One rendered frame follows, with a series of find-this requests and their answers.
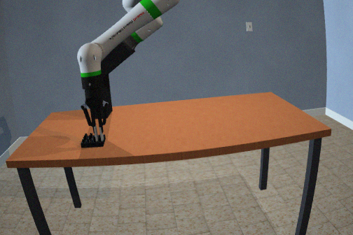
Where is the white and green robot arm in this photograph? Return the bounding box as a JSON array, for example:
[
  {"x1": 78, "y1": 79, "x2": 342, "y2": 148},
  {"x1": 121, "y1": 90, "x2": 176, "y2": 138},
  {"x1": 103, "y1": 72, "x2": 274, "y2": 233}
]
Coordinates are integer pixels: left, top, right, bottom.
[{"x1": 77, "y1": 0, "x2": 180, "y2": 90}]

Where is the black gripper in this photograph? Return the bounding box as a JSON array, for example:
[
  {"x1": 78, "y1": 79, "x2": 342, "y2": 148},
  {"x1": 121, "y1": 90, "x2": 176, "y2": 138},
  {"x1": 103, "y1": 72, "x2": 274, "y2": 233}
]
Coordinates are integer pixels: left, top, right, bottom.
[{"x1": 81, "y1": 88, "x2": 109, "y2": 141}]

